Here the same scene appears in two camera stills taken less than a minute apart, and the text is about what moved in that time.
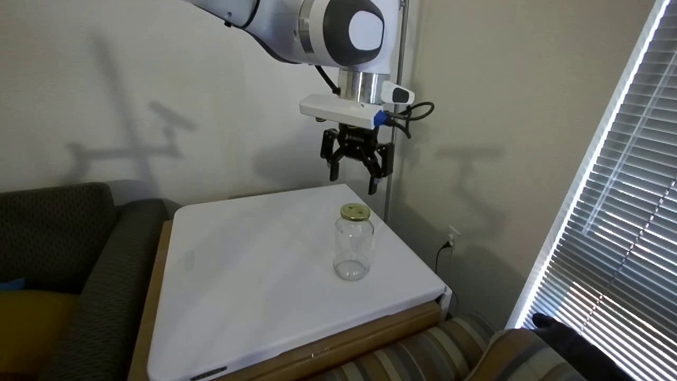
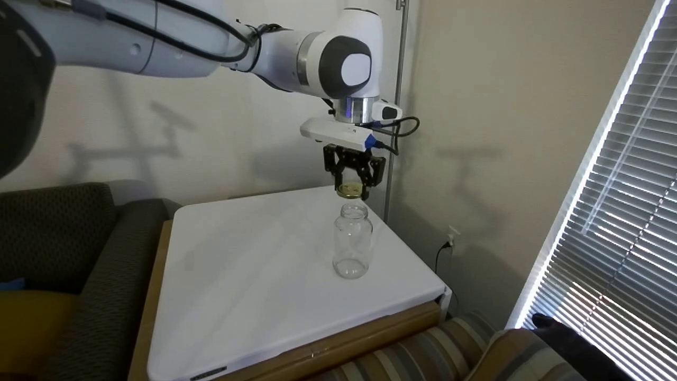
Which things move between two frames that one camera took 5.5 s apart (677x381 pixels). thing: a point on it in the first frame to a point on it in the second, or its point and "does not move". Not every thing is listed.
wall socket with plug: x=452 y=232 does not move
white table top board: x=253 y=277 does not move
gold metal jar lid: x=355 y=213 to x=349 y=189
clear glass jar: x=353 y=245 does not move
